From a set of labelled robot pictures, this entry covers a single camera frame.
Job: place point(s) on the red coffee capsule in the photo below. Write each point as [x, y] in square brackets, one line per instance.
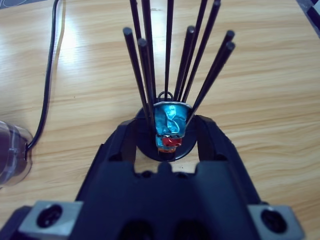
[172, 142]

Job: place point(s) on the blue foil coffee capsule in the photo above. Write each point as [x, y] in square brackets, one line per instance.
[172, 120]
[159, 142]

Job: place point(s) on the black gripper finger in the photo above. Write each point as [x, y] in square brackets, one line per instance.
[212, 142]
[122, 142]

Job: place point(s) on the black capsule holder with rods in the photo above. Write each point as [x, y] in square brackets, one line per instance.
[168, 50]

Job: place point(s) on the clear water tank dark lid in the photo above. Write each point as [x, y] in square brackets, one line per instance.
[13, 155]

